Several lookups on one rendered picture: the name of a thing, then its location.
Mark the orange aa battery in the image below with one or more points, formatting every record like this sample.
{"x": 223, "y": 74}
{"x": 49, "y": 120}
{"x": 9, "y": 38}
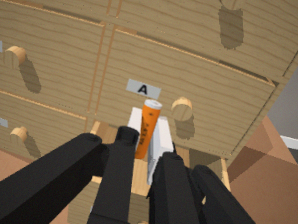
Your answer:
{"x": 150, "y": 114}

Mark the tan wooden chest of drawers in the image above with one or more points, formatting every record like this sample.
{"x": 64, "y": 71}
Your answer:
{"x": 112, "y": 24}

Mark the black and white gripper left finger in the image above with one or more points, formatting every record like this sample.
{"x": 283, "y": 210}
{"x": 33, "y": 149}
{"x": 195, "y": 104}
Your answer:
{"x": 37, "y": 193}

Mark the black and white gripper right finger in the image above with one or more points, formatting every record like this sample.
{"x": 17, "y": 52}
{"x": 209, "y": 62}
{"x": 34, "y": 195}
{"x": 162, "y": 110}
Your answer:
{"x": 171, "y": 200}

